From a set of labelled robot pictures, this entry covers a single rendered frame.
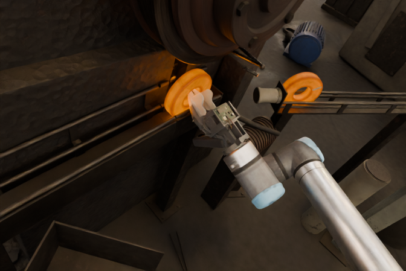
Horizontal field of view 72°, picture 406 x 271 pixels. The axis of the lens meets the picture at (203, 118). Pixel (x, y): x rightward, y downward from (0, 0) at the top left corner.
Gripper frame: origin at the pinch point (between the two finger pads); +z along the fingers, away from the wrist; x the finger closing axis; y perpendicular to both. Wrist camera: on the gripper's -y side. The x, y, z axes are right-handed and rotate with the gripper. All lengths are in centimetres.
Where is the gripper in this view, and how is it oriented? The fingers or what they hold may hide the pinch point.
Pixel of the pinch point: (190, 93)
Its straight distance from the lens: 80.4
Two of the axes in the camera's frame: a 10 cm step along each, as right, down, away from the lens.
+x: -6.7, 3.7, -6.4
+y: 4.8, -4.5, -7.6
